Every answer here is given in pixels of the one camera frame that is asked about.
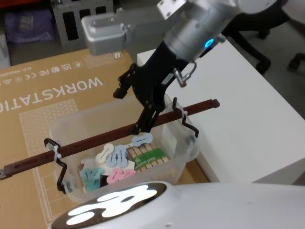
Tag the white robot body shell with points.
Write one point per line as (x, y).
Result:
(214, 207)

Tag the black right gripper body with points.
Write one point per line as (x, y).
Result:
(155, 71)

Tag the white table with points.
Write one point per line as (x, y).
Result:
(238, 119)

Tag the pink plastic pegs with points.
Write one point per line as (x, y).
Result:
(119, 176)

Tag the teal plastic pegs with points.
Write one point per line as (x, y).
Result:
(90, 177)

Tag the grey metal case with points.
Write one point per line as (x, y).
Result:
(71, 23)

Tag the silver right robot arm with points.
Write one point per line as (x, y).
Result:
(190, 33)

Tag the long brown rod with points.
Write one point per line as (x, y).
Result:
(95, 143)

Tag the bamboo pegs with green label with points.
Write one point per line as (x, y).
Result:
(147, 157)

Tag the black office chair base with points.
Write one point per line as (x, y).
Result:
(252, 50)

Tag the purple bag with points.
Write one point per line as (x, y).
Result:
(28, 26)

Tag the white plastic peg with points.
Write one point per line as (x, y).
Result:
(104, 153)

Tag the white zip tie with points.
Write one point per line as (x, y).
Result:
(57, 155)
(184, 112)

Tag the clear plastic bin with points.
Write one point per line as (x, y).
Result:
(177, 168)

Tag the pale blue plastic peg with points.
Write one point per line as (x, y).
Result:
(142, 139)

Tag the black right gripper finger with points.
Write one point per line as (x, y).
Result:
(122, 88)
(147, 119)

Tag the brown cardboard box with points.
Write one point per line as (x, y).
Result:
(47, 95)

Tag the blue plastic pegs pair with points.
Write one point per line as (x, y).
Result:
(117, 156)

